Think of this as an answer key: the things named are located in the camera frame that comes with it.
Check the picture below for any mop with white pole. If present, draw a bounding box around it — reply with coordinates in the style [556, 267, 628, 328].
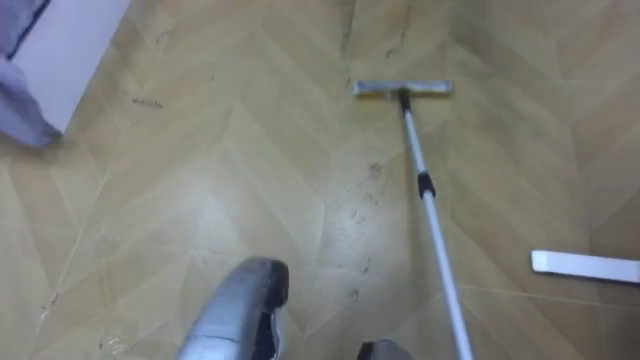
[352, 79, 475, 360]

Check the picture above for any white flat bar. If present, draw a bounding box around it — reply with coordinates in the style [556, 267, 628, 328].
[530, 249, 640, 285]

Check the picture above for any grey bed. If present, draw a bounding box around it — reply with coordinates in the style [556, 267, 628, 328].
[0, 0, 132, 148]

